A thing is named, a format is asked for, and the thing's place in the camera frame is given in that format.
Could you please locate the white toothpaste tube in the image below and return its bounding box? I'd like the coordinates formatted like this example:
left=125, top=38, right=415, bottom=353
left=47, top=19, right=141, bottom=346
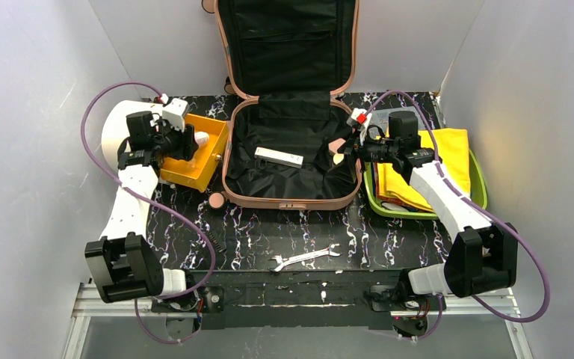
left=254, top=147, right=304, bottom=168

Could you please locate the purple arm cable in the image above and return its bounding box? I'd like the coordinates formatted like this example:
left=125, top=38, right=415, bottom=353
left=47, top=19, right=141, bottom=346
left=79, top=81, right=217, bottom=346
left=365, top=90, right=552, bottom=343

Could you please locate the silver open-end wrench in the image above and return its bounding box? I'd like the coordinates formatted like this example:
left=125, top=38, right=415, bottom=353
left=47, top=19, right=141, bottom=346
left=271, top=243, right=342, bottom=272

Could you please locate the yellow snack packet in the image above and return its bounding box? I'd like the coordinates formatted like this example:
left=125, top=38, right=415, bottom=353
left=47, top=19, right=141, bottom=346
left=378, top=129, right=471, bottom=213

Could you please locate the round copper compact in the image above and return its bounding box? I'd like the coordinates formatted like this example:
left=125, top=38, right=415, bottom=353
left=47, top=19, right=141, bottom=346
left=333, top=153, right=345, bottom=166

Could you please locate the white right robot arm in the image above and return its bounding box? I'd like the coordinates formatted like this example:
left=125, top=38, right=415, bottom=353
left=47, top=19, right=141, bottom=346
left=338, top=108, right=518, bottom=301

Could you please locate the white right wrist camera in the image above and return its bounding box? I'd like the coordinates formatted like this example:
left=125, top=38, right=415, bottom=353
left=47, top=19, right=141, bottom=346
left=347, top=108, right=372, bottom=145

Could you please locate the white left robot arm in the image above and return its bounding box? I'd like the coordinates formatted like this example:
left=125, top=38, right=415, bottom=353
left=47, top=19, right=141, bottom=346
left=84, top=111, right=199, bottom=303

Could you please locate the green plastic tray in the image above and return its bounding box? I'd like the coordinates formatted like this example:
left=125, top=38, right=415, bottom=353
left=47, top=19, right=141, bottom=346
left=362, top=150, right=489, bottom=221

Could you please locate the cream cylindrical drum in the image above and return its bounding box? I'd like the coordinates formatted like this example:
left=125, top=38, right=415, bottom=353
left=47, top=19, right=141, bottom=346
left=100, top=99, right=230, bottom=194

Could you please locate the aluminium frame rail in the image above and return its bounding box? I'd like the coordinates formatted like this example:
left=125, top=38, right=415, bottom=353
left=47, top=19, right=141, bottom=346
left=62, top=237, right=204, bottom=359

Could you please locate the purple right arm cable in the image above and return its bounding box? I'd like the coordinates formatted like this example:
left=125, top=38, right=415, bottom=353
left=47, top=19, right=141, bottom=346
left=365, top=90, right=552, bottom=343

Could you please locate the white printed garment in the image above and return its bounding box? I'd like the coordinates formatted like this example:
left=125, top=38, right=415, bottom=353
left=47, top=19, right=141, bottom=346
left=380, top=201, right=418, bottom=212

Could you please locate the teal pink tube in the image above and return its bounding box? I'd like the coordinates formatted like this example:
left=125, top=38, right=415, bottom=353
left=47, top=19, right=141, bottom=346
left=194, top=132, right=210, bottom=147

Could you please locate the black spring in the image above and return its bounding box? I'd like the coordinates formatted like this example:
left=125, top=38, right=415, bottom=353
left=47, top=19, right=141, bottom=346
left=206, top=232, right=226, bottom=253

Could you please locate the pink hard-shell suitcase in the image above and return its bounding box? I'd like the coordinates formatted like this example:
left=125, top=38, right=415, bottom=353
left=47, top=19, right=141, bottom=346
left=212, top=1, right=362, bottom=210

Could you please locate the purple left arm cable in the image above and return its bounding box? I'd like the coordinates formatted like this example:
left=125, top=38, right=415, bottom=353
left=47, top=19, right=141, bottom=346
left=79, top=81, right=217, bottom=346

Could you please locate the clear plastic screw box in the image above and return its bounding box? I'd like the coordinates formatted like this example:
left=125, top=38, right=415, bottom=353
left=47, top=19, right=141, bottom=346
left=371, top=107, right=426, bottom=130

